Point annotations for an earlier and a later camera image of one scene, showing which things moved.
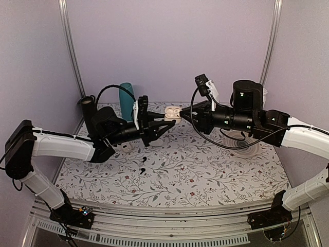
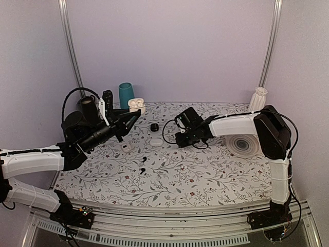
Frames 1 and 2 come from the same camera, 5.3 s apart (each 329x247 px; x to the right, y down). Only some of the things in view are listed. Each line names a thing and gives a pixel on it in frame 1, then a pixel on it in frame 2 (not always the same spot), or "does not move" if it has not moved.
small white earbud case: [125, 147] does not move
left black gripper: [152, 133] -> [117, 123]
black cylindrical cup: [88, 105] does not move
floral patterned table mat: [181, 169] does not move
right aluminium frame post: [272, 36] does not move
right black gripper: [203, 109] -> [181, 143]
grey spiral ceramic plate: [246, 152] does not move
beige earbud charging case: [172, 113] -> [135, 104]
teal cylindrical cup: [127, 101] does not move
